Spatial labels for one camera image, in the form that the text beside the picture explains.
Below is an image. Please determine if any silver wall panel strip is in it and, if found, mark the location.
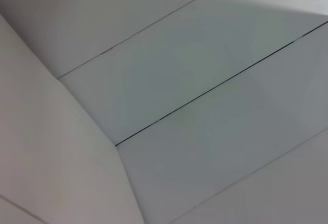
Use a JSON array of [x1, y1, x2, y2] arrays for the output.
[[114, 21, 328, 147]]

